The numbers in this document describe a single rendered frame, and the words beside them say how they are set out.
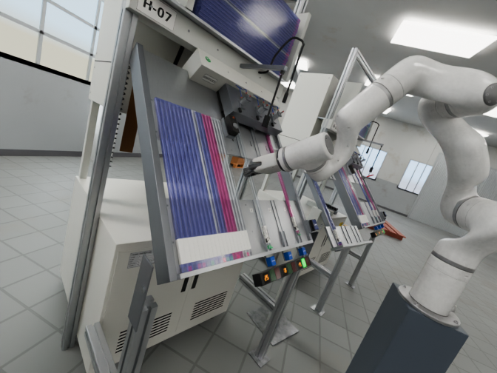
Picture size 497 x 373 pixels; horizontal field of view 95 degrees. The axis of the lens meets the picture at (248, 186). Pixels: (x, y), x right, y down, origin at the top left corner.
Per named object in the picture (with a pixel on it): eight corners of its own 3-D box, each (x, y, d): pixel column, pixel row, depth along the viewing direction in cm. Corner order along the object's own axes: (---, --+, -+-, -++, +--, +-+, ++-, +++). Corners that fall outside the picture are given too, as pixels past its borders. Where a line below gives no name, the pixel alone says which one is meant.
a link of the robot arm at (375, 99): (381, 122, 77) (308, 177, 82) (365, 81, 70) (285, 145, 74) (403, 128, 70) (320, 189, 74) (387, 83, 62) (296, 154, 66)
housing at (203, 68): (259, 123, 125) (280, 107, 116) (180, 89, 88) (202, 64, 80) (256, 110, 127) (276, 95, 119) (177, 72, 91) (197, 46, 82)
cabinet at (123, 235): (223, 319, 138) (257, 227, 125) (84, 390, 86) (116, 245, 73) (173, 257, 179) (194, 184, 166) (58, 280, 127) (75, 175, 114)
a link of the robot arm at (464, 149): (478, 244, 73) (437, 225, 89) (516, 231, 72) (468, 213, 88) (444, 89, 63) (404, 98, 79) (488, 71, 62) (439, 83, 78)
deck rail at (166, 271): (164, 283, 56) (177, 280, 52) (157, 285, 54) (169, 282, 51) (134, 58, 76) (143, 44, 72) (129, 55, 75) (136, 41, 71)
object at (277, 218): (303, 242, 104) (310, 240, 102) (169, 276, 55) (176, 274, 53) (291, 202, 109) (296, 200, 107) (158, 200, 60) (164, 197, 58)
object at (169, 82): (276, 169, 116) (285, 166, 113) (146, 145, 67) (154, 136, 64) (259, 115, 125) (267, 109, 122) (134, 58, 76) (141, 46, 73)
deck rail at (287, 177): (302, 245, 106) (313, 242, 103) (299, 246, 105) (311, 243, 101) (262, 116, 127) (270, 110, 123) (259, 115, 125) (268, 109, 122)
